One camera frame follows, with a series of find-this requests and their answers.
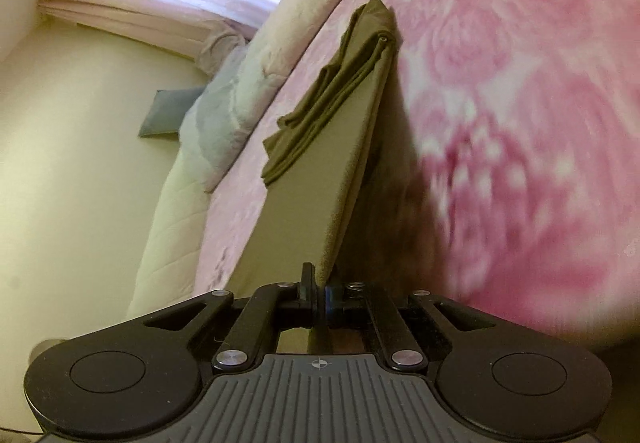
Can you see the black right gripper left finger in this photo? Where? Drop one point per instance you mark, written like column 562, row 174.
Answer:
column 137, row 377

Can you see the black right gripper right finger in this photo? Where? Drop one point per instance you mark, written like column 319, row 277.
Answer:
column 497, row 377

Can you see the olive green shirt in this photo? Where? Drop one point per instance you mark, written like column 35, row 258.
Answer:
column 317, row 156

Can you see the cream mattress edge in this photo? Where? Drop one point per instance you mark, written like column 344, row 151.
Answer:
column 169, row 260

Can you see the pink rose floral blanket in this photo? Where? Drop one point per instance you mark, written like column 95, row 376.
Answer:
column 503, row 171

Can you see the grey pillow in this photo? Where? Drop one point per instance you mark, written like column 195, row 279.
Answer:
column 167, row 111

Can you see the beige and grey duvet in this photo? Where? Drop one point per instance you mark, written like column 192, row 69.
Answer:
column 218, row 124

